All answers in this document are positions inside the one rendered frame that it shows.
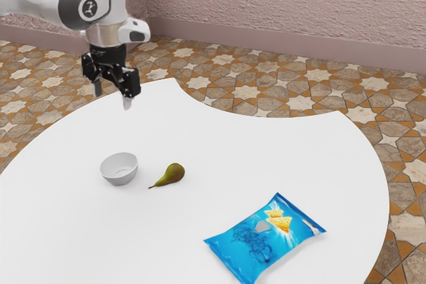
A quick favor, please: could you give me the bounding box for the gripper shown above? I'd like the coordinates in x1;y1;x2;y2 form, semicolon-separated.
81;43;142;111

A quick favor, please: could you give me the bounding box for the white bowl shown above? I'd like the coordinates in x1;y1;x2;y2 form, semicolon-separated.
99;152;139;188

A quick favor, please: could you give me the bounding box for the green pear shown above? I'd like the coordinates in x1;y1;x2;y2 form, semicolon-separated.
148;162;186;190

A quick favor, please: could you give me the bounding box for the blue chip bag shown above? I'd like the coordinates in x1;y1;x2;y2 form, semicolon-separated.
203;192;327;284

